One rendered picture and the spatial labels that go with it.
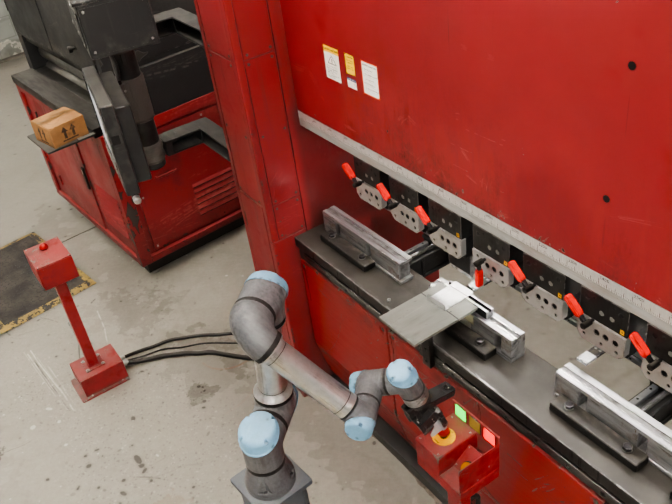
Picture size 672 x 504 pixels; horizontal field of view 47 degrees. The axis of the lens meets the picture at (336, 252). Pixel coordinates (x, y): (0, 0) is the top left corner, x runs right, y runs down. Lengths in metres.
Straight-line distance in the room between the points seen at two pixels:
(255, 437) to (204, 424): 1.50
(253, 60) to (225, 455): 1.72
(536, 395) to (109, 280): 3.02
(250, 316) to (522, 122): 0.83
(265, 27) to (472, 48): 0.98
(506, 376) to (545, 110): 0.91
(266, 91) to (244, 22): 0.27
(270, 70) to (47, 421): 2.09
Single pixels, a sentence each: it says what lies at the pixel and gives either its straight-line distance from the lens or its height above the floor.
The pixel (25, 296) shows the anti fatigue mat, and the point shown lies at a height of 0.01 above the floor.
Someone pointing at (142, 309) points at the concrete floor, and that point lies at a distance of 4.45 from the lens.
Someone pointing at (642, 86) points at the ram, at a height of 1.91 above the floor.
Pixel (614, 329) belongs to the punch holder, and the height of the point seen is 1.26.
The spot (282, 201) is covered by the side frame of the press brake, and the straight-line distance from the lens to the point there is 3.04.
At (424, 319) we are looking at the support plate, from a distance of 2.46.
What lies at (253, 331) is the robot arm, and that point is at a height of 1.38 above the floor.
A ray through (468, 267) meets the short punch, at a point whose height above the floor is 1.13.
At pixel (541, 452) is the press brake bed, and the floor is 0.77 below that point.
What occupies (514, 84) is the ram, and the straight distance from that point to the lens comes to 1.94.
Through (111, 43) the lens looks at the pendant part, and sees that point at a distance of 2.74.
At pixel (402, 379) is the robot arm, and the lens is 2.06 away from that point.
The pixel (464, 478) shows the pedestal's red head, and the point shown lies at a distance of 2.33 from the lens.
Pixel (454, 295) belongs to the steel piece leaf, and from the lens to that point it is 2.54.
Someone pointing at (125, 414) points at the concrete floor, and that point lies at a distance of 3.87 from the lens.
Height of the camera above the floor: 2.61
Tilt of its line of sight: 35 degrees down
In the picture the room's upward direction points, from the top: 8 degrees counter-clockwise
